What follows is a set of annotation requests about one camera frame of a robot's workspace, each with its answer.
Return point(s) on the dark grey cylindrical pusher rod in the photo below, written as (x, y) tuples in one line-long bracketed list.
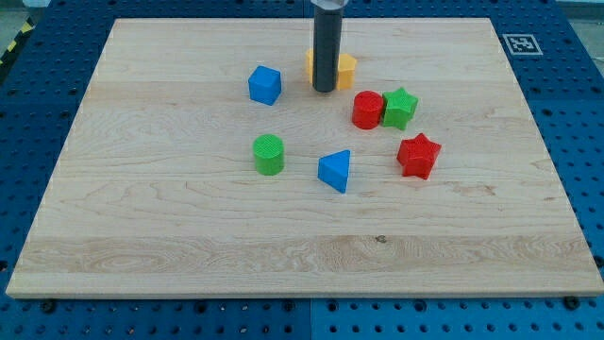
[(327, 27)]

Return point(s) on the silver rod mount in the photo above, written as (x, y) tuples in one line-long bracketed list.
[(329, 4)]

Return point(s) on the blue cube block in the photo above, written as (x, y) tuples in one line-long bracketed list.
[(264, 85)]

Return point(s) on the blue triangle block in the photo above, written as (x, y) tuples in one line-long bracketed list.
[(333, 170)]

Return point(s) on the yellow pentagon block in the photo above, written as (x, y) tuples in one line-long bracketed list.
[(346, 70)]

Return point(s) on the red cylinder block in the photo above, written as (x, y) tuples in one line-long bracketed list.
[(367, 109)]

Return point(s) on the green star block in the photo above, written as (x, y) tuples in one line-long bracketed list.
[(399, 108)]

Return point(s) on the green cylinder block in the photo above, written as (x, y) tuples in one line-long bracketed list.
[(268, 150)]

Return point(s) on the red star block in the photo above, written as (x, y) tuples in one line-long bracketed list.
[(417, 156)]

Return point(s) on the light wooden board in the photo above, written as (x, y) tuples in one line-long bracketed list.
[(156, 194)]

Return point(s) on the white fiducial marker tag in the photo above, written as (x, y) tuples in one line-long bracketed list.
[(522, 44)]

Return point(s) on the yellow black hazard tape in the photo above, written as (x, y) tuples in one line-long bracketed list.
[(18, 43)]

